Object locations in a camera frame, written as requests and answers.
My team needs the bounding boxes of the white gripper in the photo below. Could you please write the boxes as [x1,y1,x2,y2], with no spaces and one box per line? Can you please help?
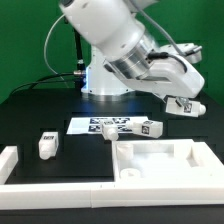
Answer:
[110,42,204,107]

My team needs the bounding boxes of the white square tabletop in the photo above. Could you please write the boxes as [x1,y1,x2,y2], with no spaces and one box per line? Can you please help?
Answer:
[112,139,224,183]

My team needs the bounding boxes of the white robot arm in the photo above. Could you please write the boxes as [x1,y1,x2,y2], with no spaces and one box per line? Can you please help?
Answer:
[59,0,204,98]

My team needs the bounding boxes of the paper sheet with markers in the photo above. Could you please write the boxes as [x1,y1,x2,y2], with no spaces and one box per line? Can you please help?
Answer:
[66,116,149,136]

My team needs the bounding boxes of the white U-shaped fence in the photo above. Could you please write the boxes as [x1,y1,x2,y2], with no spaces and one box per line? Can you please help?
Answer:
[0,146,224,210]

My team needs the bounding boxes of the black camera on stand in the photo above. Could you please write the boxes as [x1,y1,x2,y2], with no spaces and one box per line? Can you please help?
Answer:
[73,29,86,88]

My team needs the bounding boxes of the grey cable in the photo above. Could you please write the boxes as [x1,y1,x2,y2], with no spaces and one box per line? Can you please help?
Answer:
[43,14,79,89]

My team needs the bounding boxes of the black cables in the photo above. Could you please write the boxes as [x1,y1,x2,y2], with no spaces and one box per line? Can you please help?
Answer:
[8,73,84,98]

